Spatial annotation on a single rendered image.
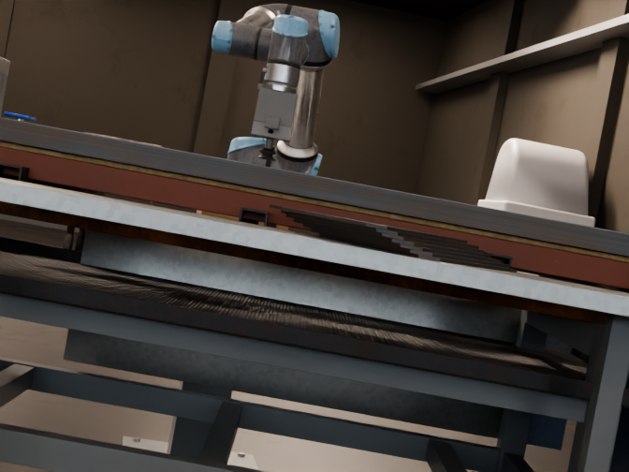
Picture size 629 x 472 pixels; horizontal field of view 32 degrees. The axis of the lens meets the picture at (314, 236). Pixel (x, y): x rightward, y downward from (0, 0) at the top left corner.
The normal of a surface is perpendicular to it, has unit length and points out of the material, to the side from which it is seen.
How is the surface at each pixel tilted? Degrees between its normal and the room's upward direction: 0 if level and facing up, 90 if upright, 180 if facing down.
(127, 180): 90
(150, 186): 90
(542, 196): 71
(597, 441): 90
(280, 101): 90
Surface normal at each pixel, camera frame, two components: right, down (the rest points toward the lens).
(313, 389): 0.01, 0.03
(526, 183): 0.16, -0.27
